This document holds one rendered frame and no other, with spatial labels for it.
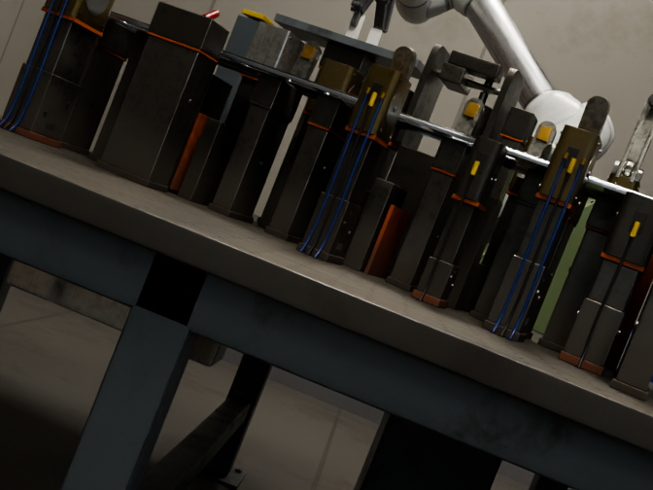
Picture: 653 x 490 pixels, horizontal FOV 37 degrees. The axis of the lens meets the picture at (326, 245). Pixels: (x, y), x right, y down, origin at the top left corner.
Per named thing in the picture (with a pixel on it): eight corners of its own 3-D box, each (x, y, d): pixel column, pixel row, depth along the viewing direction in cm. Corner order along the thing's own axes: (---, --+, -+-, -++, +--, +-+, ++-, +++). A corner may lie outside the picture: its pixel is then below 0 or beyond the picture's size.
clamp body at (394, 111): (287, 249, 167) (363, 56, 166) (310, 255, 178) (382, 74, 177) (321, 262, 164) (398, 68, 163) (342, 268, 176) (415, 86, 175)
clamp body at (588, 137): (475, 329, 152) (560, 118, 151) (487, 330, 164) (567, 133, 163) (515, 345, 150) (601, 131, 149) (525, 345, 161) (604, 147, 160)
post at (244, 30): (168, 185, 236) (235, 14, 235) (183, 190, 243) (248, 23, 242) (194, 195, 234) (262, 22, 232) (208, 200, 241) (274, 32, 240)
